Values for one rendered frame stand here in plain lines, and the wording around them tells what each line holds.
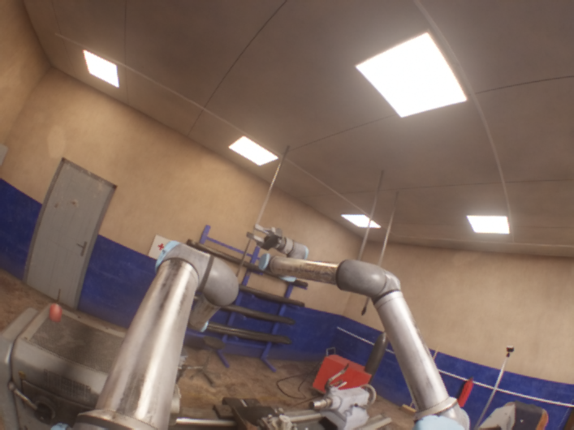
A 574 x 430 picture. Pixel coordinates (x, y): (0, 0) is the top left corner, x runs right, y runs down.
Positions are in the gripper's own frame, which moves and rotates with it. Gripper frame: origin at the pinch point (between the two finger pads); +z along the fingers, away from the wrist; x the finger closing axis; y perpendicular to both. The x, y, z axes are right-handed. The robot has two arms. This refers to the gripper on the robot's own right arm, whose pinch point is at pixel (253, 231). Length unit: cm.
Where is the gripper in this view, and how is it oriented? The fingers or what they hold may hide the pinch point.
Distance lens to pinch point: 121.5
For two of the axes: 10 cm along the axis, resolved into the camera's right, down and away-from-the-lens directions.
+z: -7.7, -4.0, -4.9
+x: -6.3, 6.0, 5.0
